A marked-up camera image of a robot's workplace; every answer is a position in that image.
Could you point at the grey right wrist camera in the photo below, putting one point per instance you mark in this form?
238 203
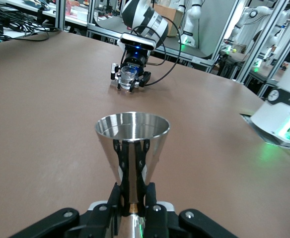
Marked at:
137 42

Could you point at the brown table cover sheet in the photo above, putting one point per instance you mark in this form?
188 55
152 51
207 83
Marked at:
48 124

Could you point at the steel jigger measuring cup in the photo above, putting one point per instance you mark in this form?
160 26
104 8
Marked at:
132 129

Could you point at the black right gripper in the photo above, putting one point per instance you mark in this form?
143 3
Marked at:
135 59

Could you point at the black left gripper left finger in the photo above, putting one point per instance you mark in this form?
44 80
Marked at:
97 223

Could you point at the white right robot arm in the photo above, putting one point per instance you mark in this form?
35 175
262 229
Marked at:
147 22

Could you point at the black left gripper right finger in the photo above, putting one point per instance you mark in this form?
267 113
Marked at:
160 223

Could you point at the clear shot glass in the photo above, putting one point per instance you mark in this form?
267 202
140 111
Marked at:
128 79

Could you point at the aluminium frame post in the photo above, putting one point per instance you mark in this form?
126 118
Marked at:
60 15

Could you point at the cardboard box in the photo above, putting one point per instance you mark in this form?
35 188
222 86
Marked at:
174 17

